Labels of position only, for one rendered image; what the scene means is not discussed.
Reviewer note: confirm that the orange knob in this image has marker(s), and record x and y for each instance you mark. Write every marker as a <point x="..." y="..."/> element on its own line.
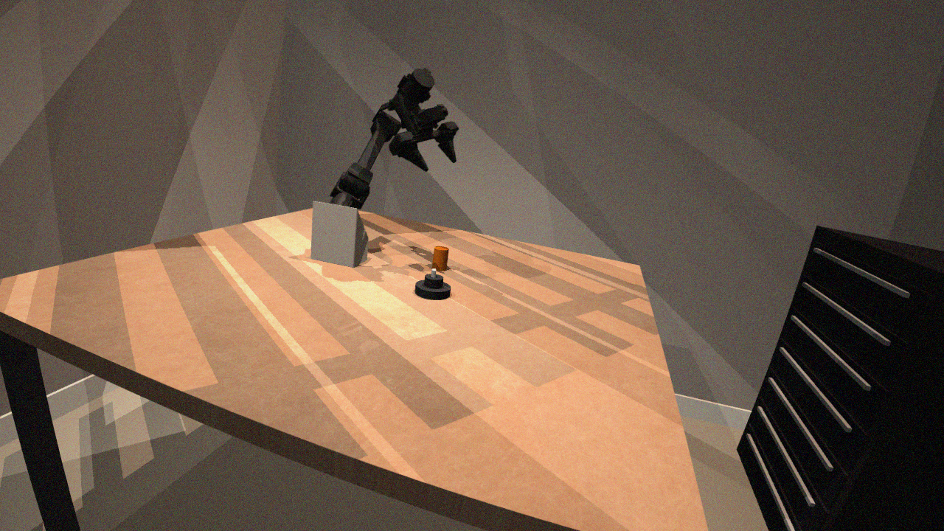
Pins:
<point x="440" y="258"/>

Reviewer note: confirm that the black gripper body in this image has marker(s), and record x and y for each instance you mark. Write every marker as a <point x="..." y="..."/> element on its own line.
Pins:
<point x="411" y="134"/>

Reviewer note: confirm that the grey round pedestal with d-shaped shaft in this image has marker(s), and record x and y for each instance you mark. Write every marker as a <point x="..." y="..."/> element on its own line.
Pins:
<point x="432" y="287"/>

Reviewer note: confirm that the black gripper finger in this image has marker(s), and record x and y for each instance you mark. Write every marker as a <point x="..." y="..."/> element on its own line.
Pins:
<point x="447" y="146"/>
<point x="411" y="153"/>

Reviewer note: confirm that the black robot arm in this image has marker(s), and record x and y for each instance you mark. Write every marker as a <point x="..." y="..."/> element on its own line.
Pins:
<point x="413" y="89"/>

